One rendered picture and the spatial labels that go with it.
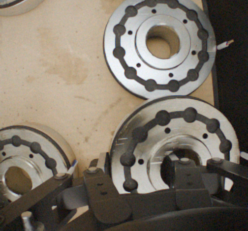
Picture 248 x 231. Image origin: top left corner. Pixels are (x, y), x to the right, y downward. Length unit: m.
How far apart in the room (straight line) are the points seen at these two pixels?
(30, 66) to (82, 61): 0.06
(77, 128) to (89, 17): 0.12
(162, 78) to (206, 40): 0.05
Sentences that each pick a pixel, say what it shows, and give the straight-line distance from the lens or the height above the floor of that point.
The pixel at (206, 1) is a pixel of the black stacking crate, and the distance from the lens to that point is 0.25.
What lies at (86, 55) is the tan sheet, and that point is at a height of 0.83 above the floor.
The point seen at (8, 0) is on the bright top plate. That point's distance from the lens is 0.22.
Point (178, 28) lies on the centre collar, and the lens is 0.18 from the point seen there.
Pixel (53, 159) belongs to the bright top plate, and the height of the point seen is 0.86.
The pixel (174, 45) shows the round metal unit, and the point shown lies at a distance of 0.19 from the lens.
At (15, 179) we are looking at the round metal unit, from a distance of 0.23.
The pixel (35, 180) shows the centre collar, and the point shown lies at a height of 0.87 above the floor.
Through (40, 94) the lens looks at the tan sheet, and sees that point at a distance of 0.21.
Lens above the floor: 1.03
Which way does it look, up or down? 86 degrees down
